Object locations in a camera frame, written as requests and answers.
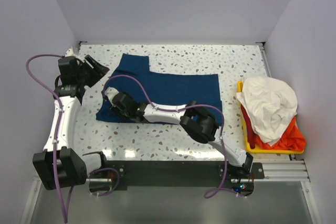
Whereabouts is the blue t shirt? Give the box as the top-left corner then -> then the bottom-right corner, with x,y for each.
96,54 -> 223,123

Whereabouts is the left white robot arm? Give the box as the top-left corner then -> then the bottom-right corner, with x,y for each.
33,55 -> 109,190

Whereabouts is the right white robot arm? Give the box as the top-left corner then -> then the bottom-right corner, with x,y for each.
105,88 -> 253,178

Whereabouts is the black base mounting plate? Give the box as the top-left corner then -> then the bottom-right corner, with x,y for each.
78,159 -> 265,196

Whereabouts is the yellow plastic bin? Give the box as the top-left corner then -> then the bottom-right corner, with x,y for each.
236,80 -> 305,155

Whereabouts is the red t shirt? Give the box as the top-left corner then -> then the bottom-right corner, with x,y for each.
240,104 -> 257,150

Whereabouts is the white t shirt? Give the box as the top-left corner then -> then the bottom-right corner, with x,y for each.
236,76 -> 298,146

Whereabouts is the orange t shirt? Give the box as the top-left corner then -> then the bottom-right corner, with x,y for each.
256,117 -> 307,152

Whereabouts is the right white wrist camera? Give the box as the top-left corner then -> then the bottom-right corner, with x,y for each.
102,87 -> 119,102

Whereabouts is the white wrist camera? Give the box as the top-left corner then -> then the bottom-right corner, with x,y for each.
102,87 -> 119,102
65,47 -> 81,59

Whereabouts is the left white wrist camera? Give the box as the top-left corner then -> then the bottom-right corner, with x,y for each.
65,47 -> 81,59

